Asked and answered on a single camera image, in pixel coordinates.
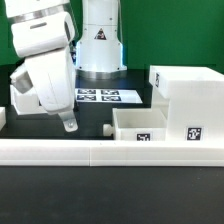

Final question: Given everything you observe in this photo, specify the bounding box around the white left fence rail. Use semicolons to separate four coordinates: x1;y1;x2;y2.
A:
0;107;6;131

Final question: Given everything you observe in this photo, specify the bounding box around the white front drawer tray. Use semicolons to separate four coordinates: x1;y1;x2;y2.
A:
103;108;167;141

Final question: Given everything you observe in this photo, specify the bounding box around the white fence rail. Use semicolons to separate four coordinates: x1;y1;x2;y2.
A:
0;107;6;131
0;139;224;167

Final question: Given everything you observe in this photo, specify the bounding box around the white rear drawer tray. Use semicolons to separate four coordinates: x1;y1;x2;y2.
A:
10;85;46;115

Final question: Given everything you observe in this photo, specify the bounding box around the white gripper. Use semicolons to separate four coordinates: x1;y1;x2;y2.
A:
11;12;78;132

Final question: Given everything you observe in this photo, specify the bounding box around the white marker sheet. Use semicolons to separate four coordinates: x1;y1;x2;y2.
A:
75;88;142;104

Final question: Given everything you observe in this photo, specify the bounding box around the white drawer tray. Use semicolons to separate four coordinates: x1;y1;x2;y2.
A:
10;85;46;115
103;108;167;141

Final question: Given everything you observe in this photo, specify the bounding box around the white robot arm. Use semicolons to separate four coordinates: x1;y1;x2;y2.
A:
4;0;126;132

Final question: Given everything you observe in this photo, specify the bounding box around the white front fence rail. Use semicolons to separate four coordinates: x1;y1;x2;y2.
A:
0;139;224;167

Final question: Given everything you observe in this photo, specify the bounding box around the white drawer cabinet box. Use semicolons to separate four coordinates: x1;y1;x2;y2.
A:
149;65;224;141

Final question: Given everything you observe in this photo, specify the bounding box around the black raised base platform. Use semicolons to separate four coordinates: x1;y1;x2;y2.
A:
0;64;153;140

